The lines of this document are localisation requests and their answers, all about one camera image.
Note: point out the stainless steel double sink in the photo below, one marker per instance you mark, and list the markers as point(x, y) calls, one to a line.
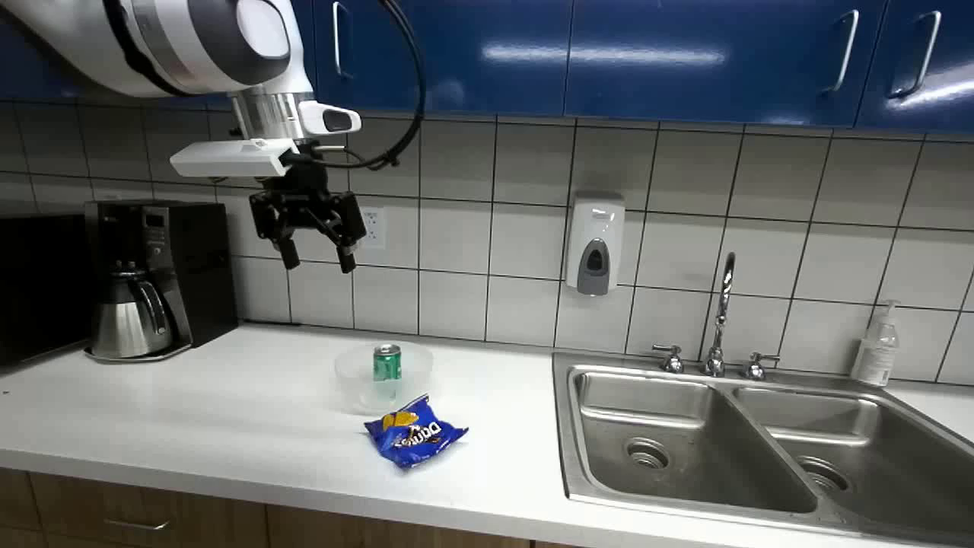
point(700, 445)

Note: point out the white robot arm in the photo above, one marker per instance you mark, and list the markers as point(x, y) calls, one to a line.
point(182, 42)

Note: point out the white wall outlet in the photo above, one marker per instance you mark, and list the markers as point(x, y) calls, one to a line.
point(372, 231)

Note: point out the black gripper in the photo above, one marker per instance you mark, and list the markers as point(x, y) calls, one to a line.
point(304, 202)

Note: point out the black coffee maker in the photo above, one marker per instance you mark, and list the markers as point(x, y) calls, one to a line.
point(191, 262)

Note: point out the clear soap bottle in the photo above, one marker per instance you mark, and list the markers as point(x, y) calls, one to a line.
point(875, 350)

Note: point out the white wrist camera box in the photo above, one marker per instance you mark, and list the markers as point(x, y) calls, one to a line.
point(232, 156)

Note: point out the steel coffee carafe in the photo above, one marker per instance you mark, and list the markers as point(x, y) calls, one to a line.
point(128, 322)

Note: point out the chrome sink faucet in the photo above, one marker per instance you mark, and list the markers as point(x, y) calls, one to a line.
point(723, 307)

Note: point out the white wall soap dispenser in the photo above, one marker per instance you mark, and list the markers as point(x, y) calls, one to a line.
point(594, 246)

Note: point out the blue upper cabinet door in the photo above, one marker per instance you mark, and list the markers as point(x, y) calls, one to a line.
point(932, 70)
point(39, 76)
point(710, 57)
point(476, 51)

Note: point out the black steel microwave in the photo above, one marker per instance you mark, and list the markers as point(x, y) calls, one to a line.
point(39, 292)

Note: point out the green sprite can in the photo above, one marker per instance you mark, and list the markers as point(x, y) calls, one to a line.
point(388, 362)

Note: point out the wooden drawer front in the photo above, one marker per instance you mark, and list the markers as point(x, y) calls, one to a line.
point(191, 508)
point(383, 535)

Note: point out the blue Doritos chip bag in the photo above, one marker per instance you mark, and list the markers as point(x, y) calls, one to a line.
point(414, 433)

